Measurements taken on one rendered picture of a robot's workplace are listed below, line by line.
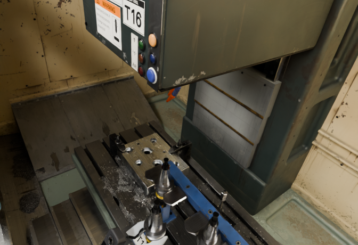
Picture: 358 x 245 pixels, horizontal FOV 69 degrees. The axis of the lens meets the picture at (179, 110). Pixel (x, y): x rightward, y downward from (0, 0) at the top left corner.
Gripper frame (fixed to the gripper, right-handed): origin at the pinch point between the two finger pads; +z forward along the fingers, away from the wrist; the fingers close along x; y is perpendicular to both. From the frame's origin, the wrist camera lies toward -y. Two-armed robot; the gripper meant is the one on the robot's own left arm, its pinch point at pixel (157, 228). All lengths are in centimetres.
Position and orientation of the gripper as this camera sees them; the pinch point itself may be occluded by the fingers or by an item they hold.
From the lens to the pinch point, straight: 81.7
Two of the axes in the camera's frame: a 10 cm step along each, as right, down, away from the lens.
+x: 5.9, 5.1, -6.2
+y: -0.8, 8.1, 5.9
